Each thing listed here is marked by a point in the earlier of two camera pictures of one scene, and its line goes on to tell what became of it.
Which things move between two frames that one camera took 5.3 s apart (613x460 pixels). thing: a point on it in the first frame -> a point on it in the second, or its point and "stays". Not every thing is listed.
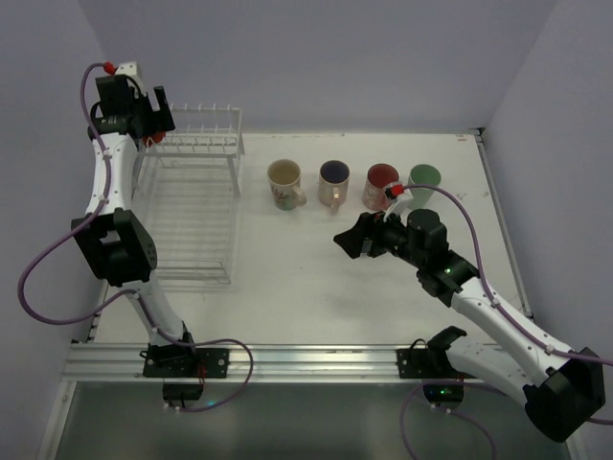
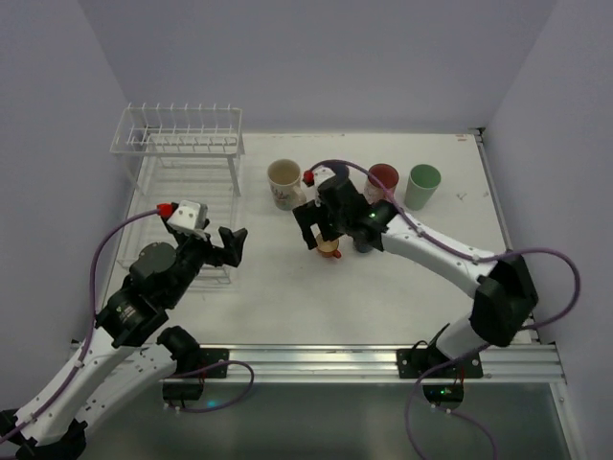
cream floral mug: (283, 177) stays
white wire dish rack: (191, 187) stays
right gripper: (372, 239) -> (321, 217)
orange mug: (156, 138) -> (328, 248)
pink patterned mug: (374, 194) stays
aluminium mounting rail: (236, 362) stays
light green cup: (423, 174) stays
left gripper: (156, 118) -> (214, 250)
